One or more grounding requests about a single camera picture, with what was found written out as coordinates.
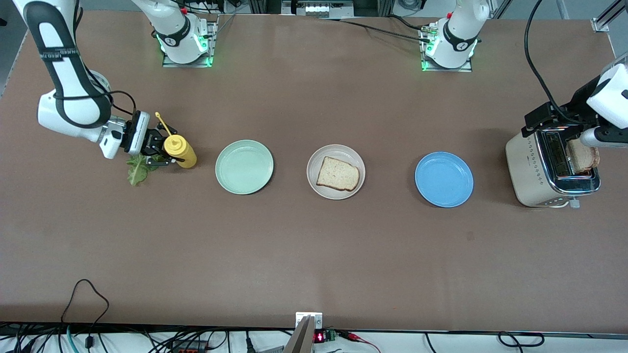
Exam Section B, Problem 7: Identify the green lettuce leaf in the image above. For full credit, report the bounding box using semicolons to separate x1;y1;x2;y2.
127;153;162;187

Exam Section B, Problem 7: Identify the yellow squeeze bottle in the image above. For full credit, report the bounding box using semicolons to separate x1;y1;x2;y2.
155;112;198;169

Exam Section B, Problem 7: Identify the light bread slice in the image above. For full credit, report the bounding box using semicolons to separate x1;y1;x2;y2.
316;156;361;192

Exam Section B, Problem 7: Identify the mint green plate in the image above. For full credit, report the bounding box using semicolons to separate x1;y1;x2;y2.
215;140;274;195

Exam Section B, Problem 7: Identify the blue plate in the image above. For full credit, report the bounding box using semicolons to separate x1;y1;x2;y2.
415;151;474;208

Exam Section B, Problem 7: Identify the beige plate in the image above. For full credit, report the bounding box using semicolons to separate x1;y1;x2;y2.
307;144;366;201

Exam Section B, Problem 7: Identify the dark crust bread slice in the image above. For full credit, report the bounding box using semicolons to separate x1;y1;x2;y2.
565;137;601;174

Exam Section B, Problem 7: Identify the cream chrome toaster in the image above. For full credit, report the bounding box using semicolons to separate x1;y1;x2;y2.
505;123;602;209

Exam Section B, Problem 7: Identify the control box with white lights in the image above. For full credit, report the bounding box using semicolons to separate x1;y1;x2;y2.
281;0;355;18

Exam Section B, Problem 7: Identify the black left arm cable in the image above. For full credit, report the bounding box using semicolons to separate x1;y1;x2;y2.
524;0;570;116

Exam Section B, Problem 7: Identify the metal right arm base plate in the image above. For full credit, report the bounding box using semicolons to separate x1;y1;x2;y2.
162;14;217;68

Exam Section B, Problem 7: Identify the aluminium frame profile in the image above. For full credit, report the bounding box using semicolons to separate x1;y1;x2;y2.
591;0;628;33

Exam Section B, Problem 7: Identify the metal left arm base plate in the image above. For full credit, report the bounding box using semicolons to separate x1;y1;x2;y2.
420;25;473;73

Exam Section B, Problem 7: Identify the short black table cable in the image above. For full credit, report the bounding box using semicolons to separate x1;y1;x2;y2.
387;14;430;31

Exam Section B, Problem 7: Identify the long black table cable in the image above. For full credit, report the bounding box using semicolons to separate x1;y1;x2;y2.
319;18;432;43

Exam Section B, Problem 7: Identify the black looped cable with ferrite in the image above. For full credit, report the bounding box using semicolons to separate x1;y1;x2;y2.
60;278;110;351

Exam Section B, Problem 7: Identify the white metal bracket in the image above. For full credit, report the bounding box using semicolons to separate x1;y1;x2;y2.
295;312;323;330

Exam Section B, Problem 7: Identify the black coiled cable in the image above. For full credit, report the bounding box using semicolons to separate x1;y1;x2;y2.
497;331;546;348

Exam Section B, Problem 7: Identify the grey aluminium camera pole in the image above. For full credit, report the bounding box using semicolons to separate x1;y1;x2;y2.
283;315;315;353

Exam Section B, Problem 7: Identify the red clip wire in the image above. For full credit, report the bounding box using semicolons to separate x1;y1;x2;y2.
338;330;382;353

